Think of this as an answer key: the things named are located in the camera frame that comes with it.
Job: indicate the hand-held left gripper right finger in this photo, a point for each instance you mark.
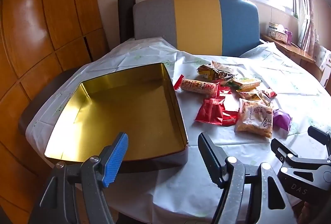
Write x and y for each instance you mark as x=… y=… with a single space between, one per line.
x=210 y=159

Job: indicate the silver foil snack packet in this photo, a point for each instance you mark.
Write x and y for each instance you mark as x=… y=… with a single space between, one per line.
x=205 y=72

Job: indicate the wooden wardrobe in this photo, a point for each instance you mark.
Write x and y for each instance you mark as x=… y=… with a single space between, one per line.
x=38 y=19

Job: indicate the white plastic tablecloth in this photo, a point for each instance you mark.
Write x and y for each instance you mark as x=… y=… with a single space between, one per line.
x=232 y=162

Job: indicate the rice cracker roll red ends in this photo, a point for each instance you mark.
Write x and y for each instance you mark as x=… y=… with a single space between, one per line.
x=199 y=85

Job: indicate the black rolled mat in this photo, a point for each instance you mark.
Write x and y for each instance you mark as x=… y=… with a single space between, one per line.
x=126 y=17

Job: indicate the gold tin box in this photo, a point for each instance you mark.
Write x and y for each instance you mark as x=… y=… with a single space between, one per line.
x=116 y=110

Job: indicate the hanging floral curtain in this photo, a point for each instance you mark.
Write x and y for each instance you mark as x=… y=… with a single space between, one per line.
x=307 y=27

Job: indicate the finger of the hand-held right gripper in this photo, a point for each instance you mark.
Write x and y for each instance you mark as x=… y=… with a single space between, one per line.
x=297 y=182
x=322 y=136

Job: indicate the red foil snack packet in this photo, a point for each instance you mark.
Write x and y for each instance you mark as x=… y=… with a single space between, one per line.
x=209 y=110
x=230 y=115

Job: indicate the small red candy packet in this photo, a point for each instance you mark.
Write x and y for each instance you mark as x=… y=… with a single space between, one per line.
x=270 y=93

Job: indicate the purple snack packet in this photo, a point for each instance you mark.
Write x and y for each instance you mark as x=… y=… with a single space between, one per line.
x=281 y=120

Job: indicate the green-edged cracker packet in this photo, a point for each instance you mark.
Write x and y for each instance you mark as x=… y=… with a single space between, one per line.
x=245 y=83

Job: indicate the tissue box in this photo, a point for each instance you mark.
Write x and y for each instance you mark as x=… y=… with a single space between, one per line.
x=278 y=34

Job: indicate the grey yellow blue chair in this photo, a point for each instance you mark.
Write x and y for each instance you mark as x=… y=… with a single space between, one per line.
x=196 y=22

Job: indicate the beige pastry packet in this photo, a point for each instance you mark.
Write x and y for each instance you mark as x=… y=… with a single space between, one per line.
x=252 y=120

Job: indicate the clear orange-edged snack packet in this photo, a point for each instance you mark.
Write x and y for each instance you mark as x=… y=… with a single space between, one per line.
x=249 y=95

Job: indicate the dark brown snack packet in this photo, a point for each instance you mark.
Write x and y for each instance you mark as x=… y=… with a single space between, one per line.
x=222 y=71

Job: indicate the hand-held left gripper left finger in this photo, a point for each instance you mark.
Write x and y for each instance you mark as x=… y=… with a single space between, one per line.
x=115 y=159

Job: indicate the wooden side table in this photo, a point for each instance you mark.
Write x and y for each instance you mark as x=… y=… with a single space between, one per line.
x=297 y=52

